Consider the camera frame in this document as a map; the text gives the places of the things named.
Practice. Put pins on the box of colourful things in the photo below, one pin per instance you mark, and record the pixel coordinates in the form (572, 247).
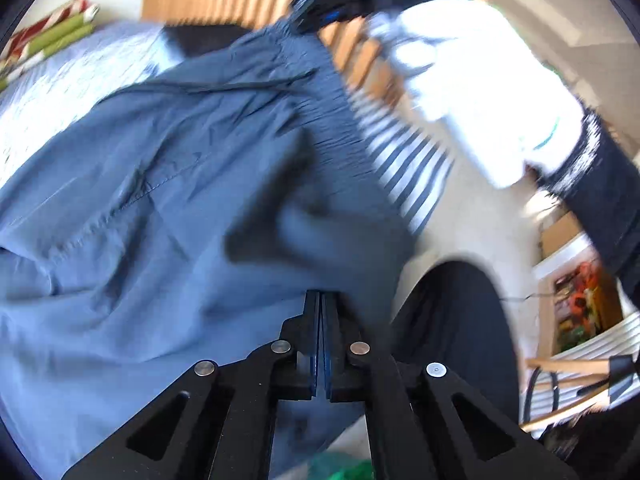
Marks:
(580, 305)

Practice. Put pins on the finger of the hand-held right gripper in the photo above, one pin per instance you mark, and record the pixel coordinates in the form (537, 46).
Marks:
(320, 15)

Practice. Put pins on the striped bed blanket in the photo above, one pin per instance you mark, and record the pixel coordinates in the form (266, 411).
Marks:
(65, 90)

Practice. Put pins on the green plastic bag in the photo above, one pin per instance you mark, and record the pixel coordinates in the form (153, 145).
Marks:
(345, 467)

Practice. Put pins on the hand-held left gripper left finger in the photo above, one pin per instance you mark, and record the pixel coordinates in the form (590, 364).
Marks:
(312, 340)

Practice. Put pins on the white slatted chair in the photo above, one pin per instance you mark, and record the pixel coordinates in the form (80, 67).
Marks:
(620, 335)

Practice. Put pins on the blue-grey pants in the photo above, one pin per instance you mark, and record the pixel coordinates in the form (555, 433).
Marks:
(150, 210)

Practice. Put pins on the person's right hand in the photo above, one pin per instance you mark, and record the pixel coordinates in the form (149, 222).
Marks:
(475, 75)

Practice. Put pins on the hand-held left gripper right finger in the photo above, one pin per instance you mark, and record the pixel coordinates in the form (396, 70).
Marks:
(330, 340)

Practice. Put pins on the person's leg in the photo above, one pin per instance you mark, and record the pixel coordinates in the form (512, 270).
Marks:
(460, 340)

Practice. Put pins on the folded green red blanket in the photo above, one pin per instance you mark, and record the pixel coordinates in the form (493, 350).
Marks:
(55, 35)

